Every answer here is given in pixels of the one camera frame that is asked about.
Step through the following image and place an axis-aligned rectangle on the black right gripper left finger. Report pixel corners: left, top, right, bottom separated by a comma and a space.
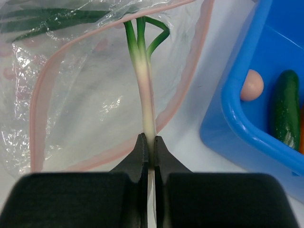
0, 134, 149, 228

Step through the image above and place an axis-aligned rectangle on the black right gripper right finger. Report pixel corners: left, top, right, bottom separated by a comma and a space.
154, 136, 298, 228

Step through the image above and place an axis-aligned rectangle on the clear zip top bag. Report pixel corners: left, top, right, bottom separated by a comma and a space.
0, 0, 214, 177

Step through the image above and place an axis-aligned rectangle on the fake steak slice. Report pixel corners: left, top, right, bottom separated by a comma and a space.
299, 113, 304, 154

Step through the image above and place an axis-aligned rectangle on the fake egg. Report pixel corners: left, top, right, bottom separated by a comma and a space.
240, 69, 264, 101

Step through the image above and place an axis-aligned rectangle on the fake green cucumber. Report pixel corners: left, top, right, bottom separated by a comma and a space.
269, 69, 300, 151

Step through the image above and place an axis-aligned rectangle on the fake green onion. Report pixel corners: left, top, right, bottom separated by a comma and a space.
0, 7, 171, 228

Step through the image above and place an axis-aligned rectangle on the blue plastic bin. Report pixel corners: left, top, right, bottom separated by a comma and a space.
200, 0, 304, 201

